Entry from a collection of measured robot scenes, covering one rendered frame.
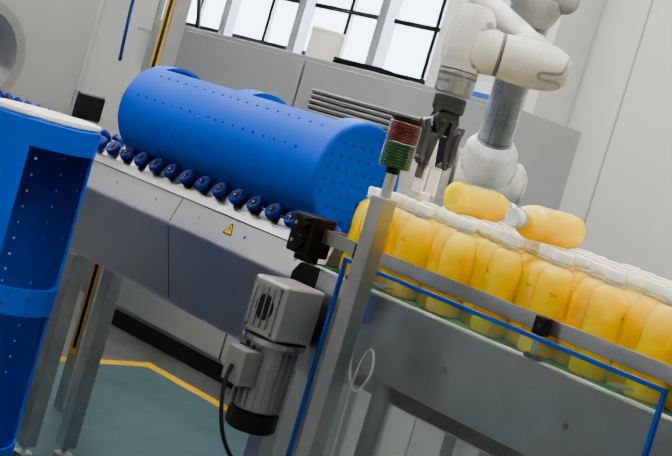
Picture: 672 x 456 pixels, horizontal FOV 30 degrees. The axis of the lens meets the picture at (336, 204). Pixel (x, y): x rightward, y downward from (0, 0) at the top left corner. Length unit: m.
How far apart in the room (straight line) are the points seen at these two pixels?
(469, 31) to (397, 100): 2.10
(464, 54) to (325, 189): 0.45
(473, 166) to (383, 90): 1.47
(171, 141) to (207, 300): 0.45
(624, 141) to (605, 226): 0.39
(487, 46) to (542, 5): 0.55
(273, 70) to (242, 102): 2.21
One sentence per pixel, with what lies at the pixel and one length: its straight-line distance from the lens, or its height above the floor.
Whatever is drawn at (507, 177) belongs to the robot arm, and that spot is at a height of 1.20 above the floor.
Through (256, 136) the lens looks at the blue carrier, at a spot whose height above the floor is 1.12.
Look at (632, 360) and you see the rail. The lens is 2.23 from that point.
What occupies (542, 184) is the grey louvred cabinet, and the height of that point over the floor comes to 1.20.
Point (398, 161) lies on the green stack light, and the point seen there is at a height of 1.17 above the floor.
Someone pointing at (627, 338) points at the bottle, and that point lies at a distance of 2.30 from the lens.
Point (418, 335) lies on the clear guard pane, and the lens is 2.44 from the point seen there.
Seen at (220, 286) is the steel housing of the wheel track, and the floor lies 0.74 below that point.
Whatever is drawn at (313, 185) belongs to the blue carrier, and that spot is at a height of 1.06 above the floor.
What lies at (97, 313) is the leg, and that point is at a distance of 3.86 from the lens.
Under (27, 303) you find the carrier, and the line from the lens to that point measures 3.11.
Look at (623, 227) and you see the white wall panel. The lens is 5.73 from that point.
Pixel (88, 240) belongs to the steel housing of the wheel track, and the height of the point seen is 0.68.
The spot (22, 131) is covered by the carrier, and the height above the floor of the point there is 0.98.
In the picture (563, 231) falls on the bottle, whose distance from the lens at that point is 2.51.
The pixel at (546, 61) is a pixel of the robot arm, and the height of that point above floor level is 1.47.
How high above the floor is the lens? 1.21
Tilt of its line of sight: 4 degrees down
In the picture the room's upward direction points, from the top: 16 degrees clockwise
